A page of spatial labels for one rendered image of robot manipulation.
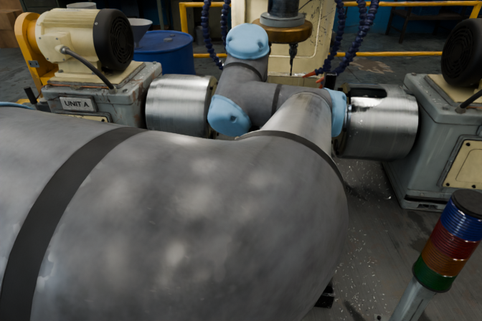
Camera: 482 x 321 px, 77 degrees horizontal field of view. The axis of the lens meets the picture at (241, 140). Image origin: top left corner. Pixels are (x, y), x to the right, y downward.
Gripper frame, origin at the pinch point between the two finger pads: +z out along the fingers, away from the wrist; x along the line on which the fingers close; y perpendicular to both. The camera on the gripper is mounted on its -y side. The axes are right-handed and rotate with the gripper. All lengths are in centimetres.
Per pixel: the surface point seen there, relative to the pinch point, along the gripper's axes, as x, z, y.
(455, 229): -33.8, -25.1, -25.6
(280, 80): -6.9, 11.9, 29.2
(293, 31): -9.1, -12.9, 26.9
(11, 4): 454, 262, 356
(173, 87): 26.1, 2.1, 16.9
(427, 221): -56, 26, -12
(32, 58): 71, -4, 21
